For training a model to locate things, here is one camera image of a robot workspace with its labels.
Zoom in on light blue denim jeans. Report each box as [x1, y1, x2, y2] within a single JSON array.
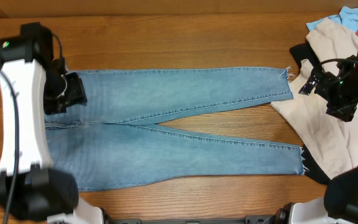
[[45, 67, 305, 191]]

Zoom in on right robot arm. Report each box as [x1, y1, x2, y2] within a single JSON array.
[[273, 48, 358, 223]]

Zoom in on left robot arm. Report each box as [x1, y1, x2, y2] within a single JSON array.
[[0, 22, 111, 223]]

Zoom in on beige garment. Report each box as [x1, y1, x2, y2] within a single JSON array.
[[271, 19, 358, 179]]

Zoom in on black garment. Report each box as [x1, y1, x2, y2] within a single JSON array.
[[290, 42, 331, 185]]

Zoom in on light blue shirt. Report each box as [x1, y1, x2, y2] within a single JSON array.
[[306, 6, 358, 32]]

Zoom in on cardboard backboard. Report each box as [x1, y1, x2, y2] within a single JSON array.
[[0, 0, 358, 18]]

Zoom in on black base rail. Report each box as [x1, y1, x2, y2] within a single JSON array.
[[106, 215, 275, 224]]

